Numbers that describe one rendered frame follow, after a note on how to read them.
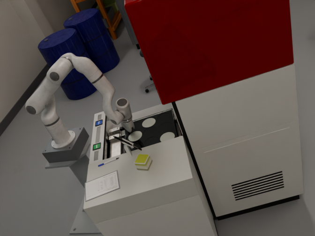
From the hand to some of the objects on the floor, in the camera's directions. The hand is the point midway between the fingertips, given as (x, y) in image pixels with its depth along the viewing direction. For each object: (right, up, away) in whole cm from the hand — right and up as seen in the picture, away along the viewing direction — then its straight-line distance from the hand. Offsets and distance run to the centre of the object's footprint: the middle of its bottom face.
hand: (129, 130), depth 227 cm
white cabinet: (+33, -76, +44) cm, 93 cm away
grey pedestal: (-32, -78, +74) cm, 112 cm away
